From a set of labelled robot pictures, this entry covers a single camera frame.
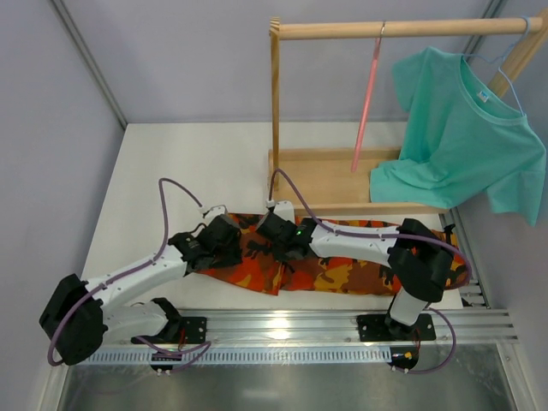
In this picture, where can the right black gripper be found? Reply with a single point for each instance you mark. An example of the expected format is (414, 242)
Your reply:
(269, 225)

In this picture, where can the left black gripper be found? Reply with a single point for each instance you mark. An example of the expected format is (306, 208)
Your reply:
(229, 241)

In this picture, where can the orange camouflage trousers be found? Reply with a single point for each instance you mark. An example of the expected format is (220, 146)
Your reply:
(253, 267)

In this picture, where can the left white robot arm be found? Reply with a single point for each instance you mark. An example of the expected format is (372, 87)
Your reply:
(82, 315)

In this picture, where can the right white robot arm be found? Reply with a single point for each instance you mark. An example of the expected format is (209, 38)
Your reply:
(417, 258)

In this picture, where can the pink plastic hanger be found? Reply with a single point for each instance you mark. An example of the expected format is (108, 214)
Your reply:
(366, 105)

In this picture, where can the wooden clothes rack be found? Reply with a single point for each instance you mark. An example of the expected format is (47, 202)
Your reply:
(335, 181)

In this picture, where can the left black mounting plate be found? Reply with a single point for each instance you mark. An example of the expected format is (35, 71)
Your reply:
(192, 330)

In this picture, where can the black mounting plate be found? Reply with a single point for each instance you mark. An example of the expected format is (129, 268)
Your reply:
(374, 328)
(192, 330)

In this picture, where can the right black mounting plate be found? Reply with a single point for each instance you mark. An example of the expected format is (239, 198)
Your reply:
(374, 328)

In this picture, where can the teal t-shirt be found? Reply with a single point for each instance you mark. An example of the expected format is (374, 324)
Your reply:
(461, 140)

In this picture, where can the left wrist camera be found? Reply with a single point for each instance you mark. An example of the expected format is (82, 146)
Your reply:
(211, 212)

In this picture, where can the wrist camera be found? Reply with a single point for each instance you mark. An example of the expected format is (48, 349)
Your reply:
(211, 212)
(284, 209)

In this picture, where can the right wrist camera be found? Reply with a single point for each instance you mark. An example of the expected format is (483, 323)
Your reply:
(284, 209)

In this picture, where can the slotted cable duct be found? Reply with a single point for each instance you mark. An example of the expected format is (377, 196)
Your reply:
(217, 356)

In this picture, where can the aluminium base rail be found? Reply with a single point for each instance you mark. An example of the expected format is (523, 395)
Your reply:
(257, 327)

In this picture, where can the light blue wire hanger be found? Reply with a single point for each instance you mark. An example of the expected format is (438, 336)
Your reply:
(501, 59)

